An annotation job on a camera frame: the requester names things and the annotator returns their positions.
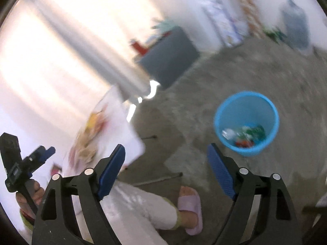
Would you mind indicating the purple slipper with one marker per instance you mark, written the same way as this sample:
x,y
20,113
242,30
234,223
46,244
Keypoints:
x,y
190,209

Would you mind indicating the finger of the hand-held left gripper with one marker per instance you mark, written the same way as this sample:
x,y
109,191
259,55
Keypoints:
x,y
40,155

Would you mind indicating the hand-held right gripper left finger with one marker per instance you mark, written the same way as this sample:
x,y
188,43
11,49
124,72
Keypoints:
x,y
112,171

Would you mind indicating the large water jug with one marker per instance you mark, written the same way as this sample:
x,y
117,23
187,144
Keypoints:
x,y
293,25

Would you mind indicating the person's left hand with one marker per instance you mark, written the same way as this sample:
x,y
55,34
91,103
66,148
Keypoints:
x,y
38,192

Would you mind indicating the red wrapper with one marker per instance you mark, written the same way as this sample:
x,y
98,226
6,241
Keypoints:
x,y
244,143

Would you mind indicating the blue plastic waste bin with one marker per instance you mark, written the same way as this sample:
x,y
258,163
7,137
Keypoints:
x,y
255,104

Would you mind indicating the grey cabinet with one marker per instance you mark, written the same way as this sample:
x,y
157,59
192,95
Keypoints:
x,y
168,56

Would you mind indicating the blue and white box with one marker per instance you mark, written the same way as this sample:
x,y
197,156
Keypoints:
x,y
222,23

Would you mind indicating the green snack packet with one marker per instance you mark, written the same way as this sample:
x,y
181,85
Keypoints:
x,y
255,132

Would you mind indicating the clear plastic wrapper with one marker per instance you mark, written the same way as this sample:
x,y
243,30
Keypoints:
x,y
228,134

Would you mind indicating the red bottle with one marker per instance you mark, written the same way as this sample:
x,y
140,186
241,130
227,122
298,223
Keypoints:
x,y
139,47

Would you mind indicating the pale curtain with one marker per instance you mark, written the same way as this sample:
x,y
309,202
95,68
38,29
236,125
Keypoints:
x,y
63,43

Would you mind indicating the person's leg in white pants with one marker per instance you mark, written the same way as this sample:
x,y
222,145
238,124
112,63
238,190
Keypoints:
x,y
132,214

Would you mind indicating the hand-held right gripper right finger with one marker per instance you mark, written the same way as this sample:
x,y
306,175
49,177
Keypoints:
x,y
219,171

